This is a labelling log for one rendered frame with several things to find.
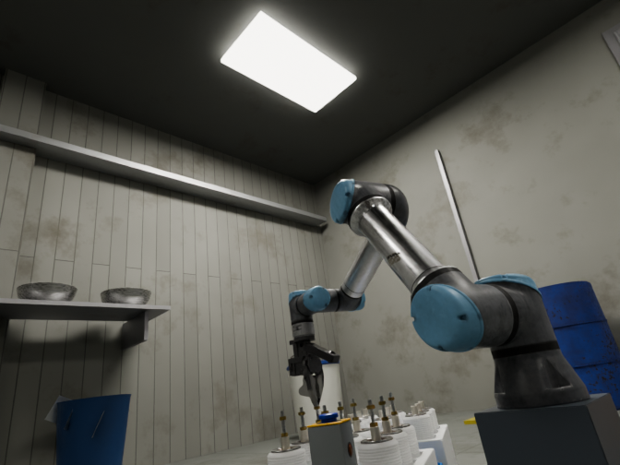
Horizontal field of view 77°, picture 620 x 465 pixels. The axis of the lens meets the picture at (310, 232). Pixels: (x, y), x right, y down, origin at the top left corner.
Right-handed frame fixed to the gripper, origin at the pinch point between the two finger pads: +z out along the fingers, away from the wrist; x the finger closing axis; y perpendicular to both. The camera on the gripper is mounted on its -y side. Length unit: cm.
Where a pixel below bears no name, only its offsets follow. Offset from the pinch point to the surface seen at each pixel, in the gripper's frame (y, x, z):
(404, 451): -29.3, 7.8, 13.6
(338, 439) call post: -30.6, 38.1, 6.2
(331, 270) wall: 191, -343, -156
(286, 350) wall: 216, -255, -53
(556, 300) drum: -61, -226, -40
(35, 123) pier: 252, 9, -250
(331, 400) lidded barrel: 131, -205, 6
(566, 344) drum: -56, -226, -10
